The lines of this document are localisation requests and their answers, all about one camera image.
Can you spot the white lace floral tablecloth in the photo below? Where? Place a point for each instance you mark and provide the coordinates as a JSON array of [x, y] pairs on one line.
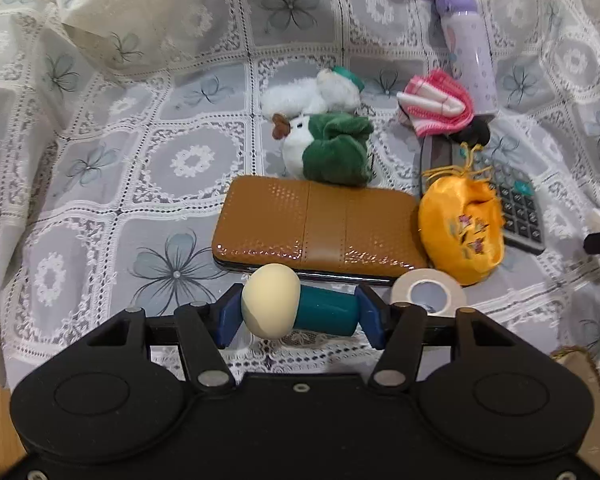
[[130, 185]]

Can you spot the purple patterned water bottle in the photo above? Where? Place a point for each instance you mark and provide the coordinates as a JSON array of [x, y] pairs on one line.
[[472, 55]]

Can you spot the woven basket with beige liner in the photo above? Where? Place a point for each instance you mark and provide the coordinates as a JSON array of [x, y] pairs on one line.
[[587, 395]]

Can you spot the grey desk calculator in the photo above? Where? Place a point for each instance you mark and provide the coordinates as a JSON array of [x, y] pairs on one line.
[[520, 210]]

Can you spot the white tape roll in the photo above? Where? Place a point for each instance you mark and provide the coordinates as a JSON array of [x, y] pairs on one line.
[[448, 291]]

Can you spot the small black object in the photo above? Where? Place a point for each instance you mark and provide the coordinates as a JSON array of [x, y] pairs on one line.
[[472, 132]]

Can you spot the brown textured case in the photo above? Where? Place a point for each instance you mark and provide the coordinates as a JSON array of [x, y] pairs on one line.
[[305, 230]]

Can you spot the yellow embroidered satin pouch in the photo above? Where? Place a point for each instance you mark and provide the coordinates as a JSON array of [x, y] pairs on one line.
[[460, 230]]

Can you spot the white plush toy green hat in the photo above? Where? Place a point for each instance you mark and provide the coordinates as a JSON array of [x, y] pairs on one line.
[[330, 92]]

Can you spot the pink striped cloth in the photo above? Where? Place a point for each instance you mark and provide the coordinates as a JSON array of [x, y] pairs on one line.
[[445, 105]]

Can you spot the green and white plush toy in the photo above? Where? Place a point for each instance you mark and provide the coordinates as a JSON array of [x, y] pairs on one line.
[[337, 152]]

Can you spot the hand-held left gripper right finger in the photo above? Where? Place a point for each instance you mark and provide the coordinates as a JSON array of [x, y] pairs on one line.
[[372, 320]]

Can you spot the cream and teal mushroom toy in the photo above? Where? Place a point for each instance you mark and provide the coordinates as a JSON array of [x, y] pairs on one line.
[[270, 300]]

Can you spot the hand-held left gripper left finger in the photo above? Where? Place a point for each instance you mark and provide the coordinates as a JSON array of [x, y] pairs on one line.
[[228, 324]]

